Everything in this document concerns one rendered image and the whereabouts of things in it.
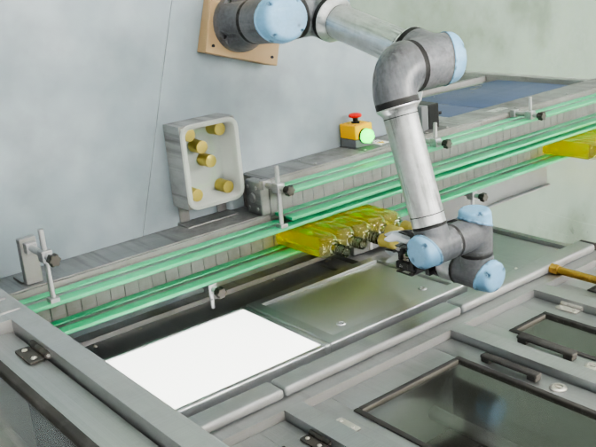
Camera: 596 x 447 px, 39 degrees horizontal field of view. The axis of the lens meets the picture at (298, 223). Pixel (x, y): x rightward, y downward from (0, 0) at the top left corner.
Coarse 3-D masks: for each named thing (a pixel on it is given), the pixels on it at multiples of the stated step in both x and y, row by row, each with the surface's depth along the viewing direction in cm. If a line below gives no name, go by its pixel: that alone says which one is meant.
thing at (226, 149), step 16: (192, 128) 214; (208, 144) 226; (224, 144) 227; (192, 160) 224; (224, 160) 229; (240, 160) 225; (192, 176) 225; (208, 176) 228; (224, 176) 231; (240, 176) 226; (208, 192) 229; (224, 192) 228; (240, 192) 227
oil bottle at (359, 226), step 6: (330, 216) 233; (336, 216) 233; (342, 216) 232; (348, 216) 232; (336, 222) 229; (342, 222) 228; (348, 222) 227; (354, 222) 227; (360, 222) 226; (366, 222) 227; (354, 228) 224; (360, 228) 223; (366, 228) 224; (360, 234) 223
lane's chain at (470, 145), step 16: (576, 112) 311; (592, 112) 317; (512, 128) 289; (528, 128) 294; (544, 128) 300; (464, 144) 275; (480, 144) 280; (432, 160) 267; (352, 176) 246; (368, 176) 250; (384, 176) 255; (272, 192) 229; (304, 192) 236; (320, 192) 240; (336, 192) 244; (272, 208) 230
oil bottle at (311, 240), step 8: (304, 224) 229; (280, 232) 230; (288, 232) 227; (296, 232) 224; (304, 232) 223; (312, 232) 222; (320, 232) 221; (328, 232) 221; (280, 240) 231; (288, 240) 228; (296, 240) 225; (304, 240) 222; (312, 240) 219; (320, 240) 217; (328, 240) 217; (336, 240) 218; (296, 248) 226; (304, 248) 223; (312, 248) 220; (320, 248) 218; (328, 248) 217; (320, 256) 219; (328, 256) 218
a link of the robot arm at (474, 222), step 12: (468, 216) 186; (480, 216) 185; (468, 228) 185; (480, 228) 186; (468, 240) 184; (480, 240) 186; (492, 240) 190; (468, 252) 187; (480, 252) 188; (492, 252) 190
